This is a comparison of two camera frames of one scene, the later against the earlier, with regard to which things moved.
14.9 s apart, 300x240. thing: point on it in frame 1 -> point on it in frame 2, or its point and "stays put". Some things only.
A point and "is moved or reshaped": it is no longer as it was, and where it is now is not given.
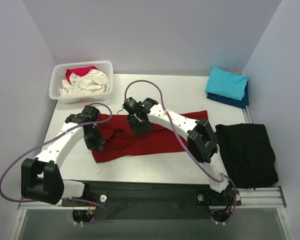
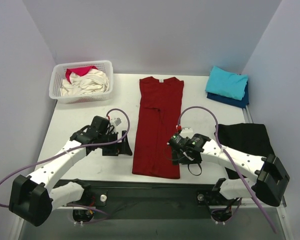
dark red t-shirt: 162,137 is moved or reshaped
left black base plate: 97,196 stays put
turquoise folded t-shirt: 227,84 stays put
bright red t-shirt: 79,71 stays put
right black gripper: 140,125 -> 183,157
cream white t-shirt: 93,81 stays put
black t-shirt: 248,155 stays put
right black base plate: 210,197 stays put
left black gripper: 94,142 -> 115,144
